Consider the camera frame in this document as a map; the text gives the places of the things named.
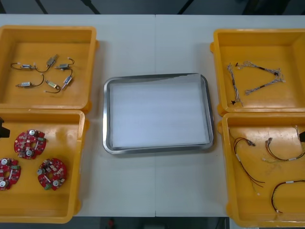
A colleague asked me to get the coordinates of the round red circuit board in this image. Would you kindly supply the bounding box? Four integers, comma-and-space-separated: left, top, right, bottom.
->
37, 157, 67, 191
0, 157, 21, 191
13, 129, 47, 159

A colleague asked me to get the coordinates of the red black wire harness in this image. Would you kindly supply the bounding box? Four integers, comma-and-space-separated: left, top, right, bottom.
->
271, 179, 305, 214
228, 128, 265, 197

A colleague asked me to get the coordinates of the yellow-orange plastic bin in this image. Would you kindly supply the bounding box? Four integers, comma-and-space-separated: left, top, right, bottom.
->
218, 112, 305, 229
209, 28, 305, 117
0, 109, 90, 224
0, 25, 99, 111

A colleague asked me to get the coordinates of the group of small metal solenoids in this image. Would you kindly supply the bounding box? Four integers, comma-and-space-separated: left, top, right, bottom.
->
10, 54, 75, 95

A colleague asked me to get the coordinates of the steel tray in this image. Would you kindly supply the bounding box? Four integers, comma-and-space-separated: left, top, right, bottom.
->
102, 73, 214, 155

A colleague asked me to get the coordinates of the black metal stand leg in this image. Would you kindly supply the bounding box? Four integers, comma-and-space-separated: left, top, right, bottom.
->
177, 0, 194, 14
81, 0, 101, 14

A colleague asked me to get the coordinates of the black green-yellow wire harness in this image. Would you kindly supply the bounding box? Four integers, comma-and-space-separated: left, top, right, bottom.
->
262, 137, 305, 164

